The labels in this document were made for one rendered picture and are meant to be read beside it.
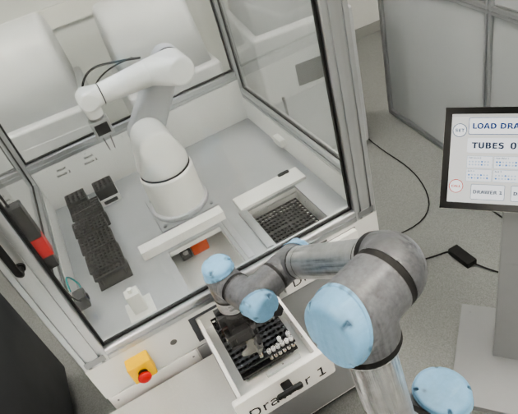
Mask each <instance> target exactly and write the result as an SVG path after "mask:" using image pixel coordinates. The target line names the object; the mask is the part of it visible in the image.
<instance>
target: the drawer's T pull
mask: <svg viewBox="0 0 518 414"><path fill-rule="evenodd" d="M280 386H281V388H282V389H283V390H284V392H282V393H280V394H278V395H277V398H278V400H282V399H284V398H286V397H287V396H289V395H290V394H292V393H293V392H295V391H297V390H298V389H300V388H302V387H303V383H302V382H301V381H299V382H298V383H296V384H294V385H293V384H292V383H291V381H290V380H289V379H287V380H286V381H284V382H283V383H281V384H280Z"/></svg>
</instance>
